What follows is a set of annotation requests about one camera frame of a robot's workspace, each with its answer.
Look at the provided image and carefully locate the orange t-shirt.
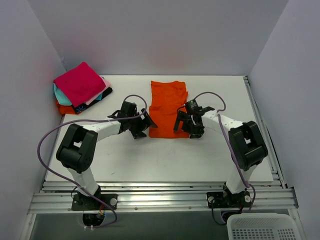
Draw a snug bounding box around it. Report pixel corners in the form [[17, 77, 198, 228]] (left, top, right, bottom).
[[55, 101, 76, 115], [148, 81, 189, 139]]

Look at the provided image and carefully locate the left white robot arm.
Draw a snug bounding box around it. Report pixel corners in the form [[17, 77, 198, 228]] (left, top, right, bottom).
[[56, 101, 158, 210]]

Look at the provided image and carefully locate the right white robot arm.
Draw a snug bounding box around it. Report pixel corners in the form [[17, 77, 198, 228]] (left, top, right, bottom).
[[173, 99, 268, 207]]

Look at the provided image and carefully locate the pink folded t-shirt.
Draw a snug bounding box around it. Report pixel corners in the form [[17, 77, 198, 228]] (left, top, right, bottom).
[[85, 77, 111, 105]]

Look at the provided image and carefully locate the black folded t-shirt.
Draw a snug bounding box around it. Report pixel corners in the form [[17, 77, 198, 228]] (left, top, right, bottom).
[[71, 87, 113, 115]]

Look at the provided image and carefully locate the orange folded t-shirt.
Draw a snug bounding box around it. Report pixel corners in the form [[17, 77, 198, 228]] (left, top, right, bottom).
[[55, 101, 76, 115]]

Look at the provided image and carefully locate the magenta folded t-shirt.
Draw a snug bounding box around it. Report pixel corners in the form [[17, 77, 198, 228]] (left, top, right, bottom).
[[53, 62, 105, 107]]

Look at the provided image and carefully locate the teal folded t-shirt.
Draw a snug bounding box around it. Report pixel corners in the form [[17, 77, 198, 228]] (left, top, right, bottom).
[[53, 83, 72, 106]]

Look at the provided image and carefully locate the white plastic basket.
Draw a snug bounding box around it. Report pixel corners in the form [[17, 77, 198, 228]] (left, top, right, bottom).
[[226, 212, 303, 240]]

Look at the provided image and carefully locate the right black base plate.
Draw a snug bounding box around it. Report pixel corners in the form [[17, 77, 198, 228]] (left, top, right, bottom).
[[206, 191, 252, 209]]

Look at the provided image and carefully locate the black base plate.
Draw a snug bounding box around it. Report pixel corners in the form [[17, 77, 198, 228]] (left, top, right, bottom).
[[71, 193, 118, 211], [206, 191, 252, 209]]

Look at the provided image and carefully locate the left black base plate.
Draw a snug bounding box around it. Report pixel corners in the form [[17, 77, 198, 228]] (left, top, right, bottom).
[[71, 193, 118, 211]]

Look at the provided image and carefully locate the aluminium mounting rail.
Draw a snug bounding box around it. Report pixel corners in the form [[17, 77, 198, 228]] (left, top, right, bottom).
[[28, 180, 299, 214]]

